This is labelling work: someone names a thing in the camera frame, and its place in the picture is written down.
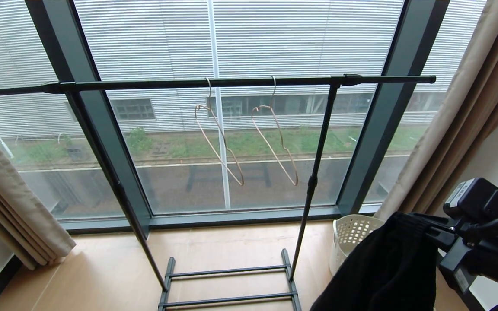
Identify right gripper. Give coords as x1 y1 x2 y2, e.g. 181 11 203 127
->
408 212 498 299

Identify beige curtain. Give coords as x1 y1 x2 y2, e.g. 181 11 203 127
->
374 0 498 221
0 110 77 270

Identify black shorts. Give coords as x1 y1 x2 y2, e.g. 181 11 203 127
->
310 212 440 311

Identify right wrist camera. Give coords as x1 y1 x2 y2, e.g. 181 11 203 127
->
443 178 498 229

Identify white laundry basket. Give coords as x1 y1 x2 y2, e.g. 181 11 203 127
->
329 215 386 277

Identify window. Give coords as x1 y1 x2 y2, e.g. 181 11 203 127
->
0 0 487 234

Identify pink clothes hanger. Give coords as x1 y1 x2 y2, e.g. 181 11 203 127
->
251 77 299 187
195 78 245 187

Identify black clothes rack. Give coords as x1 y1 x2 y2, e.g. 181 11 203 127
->
0 74 437 311

